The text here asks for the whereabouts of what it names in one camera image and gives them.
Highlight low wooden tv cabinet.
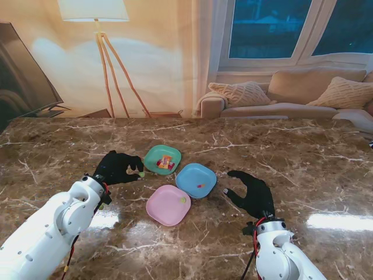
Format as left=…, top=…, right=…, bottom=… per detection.
left=78, top=108, right=113, bottom=118

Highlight red black arm cables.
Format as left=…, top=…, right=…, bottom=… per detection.
left=59, top=182, right=111, bottom=280
left=241, top=215, right=268, bottom=280

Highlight blue square plastic dish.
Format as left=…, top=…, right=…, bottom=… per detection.
left=175, top=163, right=218, bottom=200

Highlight red black right arm cables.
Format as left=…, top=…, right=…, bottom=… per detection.
left=241, top=215, right=268, bottom=280

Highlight green square plastic dish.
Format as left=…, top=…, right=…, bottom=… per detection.
left=143, top=145, right=182, bottom=176

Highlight orange candy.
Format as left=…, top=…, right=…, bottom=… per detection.
left=158, top=155, right=173, bottom=170

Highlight pink red candy packet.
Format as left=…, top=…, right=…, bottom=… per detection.
left=155, top=159, right=176, bottom=170

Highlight cream knitted cushion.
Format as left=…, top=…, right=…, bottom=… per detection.
left=307, top=76, right=373, bottom=110
left=207, top=81, right=272, bottom=108

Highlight sheer white curtain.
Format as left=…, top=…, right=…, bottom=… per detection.
left=191, top=0, right=231, bottom=117

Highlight flat screen television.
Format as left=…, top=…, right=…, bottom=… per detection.
left=0, top=22, right=72, bottom=126

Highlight cream throw blanket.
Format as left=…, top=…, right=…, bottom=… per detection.
left=194, top=92, right=230, bottom=114

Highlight wooden tripod floor lamp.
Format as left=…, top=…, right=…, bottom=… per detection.
left=57, top=0, right=152, bottom=118

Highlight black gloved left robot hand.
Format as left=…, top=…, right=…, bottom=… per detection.
left=93, top=150, right=145, bottom=186

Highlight white framed window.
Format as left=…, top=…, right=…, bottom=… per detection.
left=218, top=0, right=373, bottom=71

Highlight red black left arm cables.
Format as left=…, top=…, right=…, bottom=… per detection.
left=59, top=182, right=111, bottom=280

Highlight beige sofa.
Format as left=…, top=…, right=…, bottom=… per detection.
left=197, top=69, right=373, bottom=138

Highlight pink square plastic dish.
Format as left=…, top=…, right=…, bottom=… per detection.
left=145, top=184, right=192, bottom=227

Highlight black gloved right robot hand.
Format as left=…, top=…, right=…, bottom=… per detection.
left=223, top=170, right=276, bottom=219

